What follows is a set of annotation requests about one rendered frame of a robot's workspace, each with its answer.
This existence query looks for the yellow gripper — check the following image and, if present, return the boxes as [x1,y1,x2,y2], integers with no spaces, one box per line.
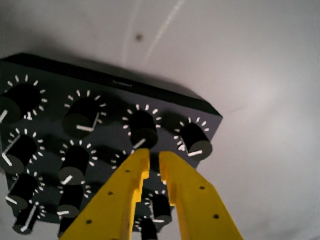
[58,148,244,240]

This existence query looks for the black knob box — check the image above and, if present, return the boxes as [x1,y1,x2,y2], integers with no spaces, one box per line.
[0,53,223,240]

